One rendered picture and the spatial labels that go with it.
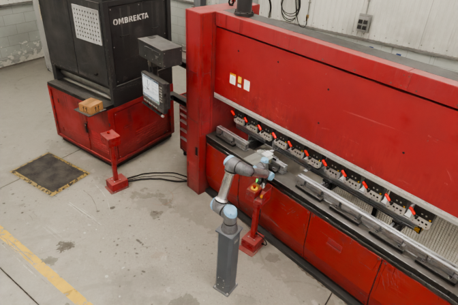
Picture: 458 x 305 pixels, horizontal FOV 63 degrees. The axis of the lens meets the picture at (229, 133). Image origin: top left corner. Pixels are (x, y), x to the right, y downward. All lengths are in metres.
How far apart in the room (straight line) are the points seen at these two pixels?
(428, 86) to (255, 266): 2.46
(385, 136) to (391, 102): 0.28
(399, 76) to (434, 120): 0.38
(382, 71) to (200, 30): 1.86
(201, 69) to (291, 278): 2.35
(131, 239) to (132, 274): 0.46
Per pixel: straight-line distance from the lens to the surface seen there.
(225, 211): 3.22
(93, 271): 4.23
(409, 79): 2.86
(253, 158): 3.88
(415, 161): 3.05
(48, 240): 4.67
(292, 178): 3.89
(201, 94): 4.18
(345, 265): 3.79
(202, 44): 3.97
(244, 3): 3.82
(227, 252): 3.48
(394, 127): 3.03
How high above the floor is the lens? 3.17
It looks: 31 degrees down
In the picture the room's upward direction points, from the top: 3 degrees clockwise
